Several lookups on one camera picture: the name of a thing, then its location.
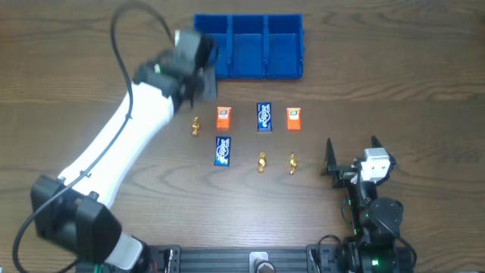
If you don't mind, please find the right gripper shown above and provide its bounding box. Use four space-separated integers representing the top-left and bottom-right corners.
321 135 397 190

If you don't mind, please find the orange candy box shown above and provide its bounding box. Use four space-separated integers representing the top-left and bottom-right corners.
286 107 302 132
216 106 233 131

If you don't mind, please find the blue candy pack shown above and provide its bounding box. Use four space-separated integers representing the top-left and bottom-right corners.
214 136 232 168
256 102 273 133

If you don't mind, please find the blue tray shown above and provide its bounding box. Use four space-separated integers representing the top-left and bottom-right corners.
193 13 305 80

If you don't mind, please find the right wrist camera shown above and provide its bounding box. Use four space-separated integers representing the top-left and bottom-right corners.
355 147 391 185

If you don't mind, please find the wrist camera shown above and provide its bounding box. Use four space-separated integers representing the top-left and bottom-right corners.
355 147 391 185
174 29 202 58

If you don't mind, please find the mounting rail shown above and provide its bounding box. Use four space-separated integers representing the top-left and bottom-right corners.
145 244 412 273

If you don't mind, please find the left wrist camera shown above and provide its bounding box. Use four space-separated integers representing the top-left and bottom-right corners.
174 29 202 58

